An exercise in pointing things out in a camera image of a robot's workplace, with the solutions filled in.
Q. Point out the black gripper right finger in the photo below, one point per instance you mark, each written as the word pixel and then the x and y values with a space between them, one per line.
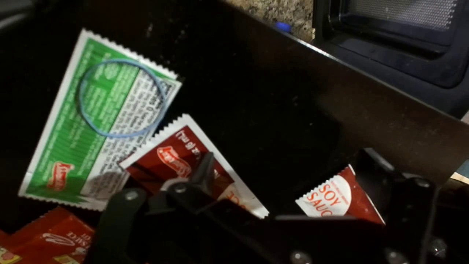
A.
pixel 407 214

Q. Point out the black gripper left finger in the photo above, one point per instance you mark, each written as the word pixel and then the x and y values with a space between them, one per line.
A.
pixel 126 229

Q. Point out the red soy sauce sachet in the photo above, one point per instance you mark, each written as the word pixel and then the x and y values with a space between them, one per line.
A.
pixel 337 199

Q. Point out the black microwave oven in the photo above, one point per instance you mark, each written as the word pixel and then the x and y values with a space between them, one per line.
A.
pixel 272 111
pixel 390 59

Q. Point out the red white-edged sachet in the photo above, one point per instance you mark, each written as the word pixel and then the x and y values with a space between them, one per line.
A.
pixel 170 158

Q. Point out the green white sachet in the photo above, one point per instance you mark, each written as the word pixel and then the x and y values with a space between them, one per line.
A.
pixel 63 147

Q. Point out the blue rubber band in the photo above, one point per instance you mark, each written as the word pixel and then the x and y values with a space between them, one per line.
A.
pixel 79 104

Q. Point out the small blue cap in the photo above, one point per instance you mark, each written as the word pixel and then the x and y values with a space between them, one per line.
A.
pixel 284 26

